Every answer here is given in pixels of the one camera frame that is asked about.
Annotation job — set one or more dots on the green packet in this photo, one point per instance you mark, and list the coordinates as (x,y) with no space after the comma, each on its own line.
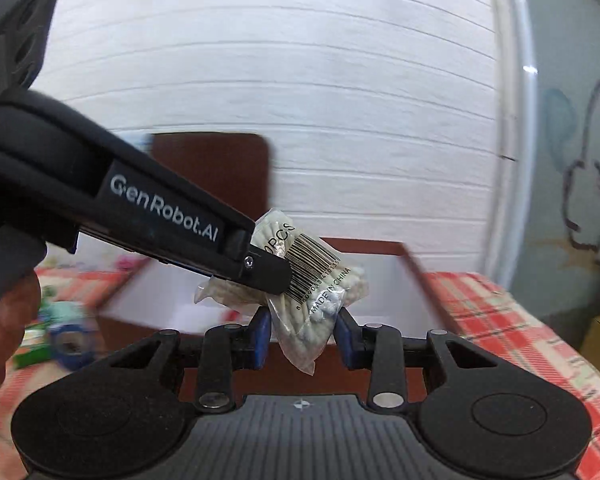
(35,345)

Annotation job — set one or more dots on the white door frame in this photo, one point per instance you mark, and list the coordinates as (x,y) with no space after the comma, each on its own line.
(517,110)

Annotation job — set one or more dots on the clear bag of cotton swabs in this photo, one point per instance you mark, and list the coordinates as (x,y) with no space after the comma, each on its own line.
(310,280)

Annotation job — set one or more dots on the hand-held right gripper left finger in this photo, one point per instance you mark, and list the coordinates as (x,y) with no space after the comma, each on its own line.
(260,342)

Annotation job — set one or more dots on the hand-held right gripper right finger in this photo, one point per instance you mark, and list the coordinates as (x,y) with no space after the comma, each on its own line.
(345,342)

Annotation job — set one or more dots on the brown box lid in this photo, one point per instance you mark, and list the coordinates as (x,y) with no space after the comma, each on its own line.
(215,175)

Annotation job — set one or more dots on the red plaid tablecloth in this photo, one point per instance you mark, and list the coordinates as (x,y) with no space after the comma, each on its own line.
(505,320)

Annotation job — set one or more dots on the cartoon wall panel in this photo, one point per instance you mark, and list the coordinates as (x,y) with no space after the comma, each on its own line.
(570,160)

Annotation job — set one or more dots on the brown cardboard box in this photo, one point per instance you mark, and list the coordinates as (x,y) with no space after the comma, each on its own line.
(395,280)

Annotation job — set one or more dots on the person's left hand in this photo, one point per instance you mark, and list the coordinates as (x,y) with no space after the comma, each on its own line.
(5,330)

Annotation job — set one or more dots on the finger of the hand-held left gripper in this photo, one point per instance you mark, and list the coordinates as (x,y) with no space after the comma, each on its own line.
(265,272)

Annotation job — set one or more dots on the blue tape roll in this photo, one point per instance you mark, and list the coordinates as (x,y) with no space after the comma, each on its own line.
(60,336)

